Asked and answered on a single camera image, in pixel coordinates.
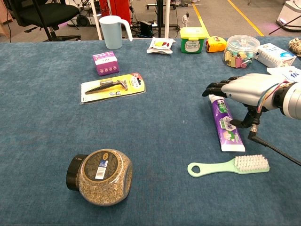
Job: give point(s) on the white upright post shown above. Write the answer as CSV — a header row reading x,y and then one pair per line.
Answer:
x,y
167,18

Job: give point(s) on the mint green scrubbing brush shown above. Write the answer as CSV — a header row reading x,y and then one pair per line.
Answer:
x,y
251,164

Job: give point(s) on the white tissue pack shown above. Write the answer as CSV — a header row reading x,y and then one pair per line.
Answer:
x,y
274,55

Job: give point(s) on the yellow-lidded green box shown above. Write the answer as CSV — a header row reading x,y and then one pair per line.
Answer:
x,y
192,41

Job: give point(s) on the black-lidded jar of seeds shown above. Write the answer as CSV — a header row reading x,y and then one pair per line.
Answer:
x,y
103,179

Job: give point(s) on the white printed pouch bag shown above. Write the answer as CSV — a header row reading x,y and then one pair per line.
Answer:
x,y
291,73

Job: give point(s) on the purple white toothpaste tube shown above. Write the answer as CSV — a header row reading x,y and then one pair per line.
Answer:
x,y
229,139

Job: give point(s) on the yellow tape measure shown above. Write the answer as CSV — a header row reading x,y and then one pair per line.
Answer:
x,y
216,44

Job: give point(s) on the blue fabric table mat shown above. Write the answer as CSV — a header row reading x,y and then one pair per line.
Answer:
x,y
152,141

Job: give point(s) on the black upright box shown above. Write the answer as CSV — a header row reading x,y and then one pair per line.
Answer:
x,y
145,29

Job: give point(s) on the white slanted table leg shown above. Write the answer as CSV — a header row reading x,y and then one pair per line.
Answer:
x,y
96,21

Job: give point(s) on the black light stand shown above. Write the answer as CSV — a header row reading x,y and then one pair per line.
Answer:
x,y
44,21

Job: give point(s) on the red cabinet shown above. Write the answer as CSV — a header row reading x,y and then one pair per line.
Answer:
x,y
117,9

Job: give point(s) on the black office chair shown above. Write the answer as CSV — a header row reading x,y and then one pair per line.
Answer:
x,y
54,13

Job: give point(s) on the small purple box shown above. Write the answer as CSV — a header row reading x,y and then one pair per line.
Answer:
x,y
105,63

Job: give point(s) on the white machine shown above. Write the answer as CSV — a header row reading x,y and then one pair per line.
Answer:
x,y
290,14

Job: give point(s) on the yellow razor blister pack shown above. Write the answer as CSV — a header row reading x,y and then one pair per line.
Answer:
x,y
113,88

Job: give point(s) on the white red snack packet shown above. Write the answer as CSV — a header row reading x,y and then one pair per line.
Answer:
x,y
161,46

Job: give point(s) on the clear jar of binder clips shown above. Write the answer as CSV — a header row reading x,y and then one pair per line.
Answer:
x,y
241,53

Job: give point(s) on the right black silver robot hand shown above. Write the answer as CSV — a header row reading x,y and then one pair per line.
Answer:
x,y
249,89

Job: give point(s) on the small white black gadget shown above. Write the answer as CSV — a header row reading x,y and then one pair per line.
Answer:
x,y
185,20

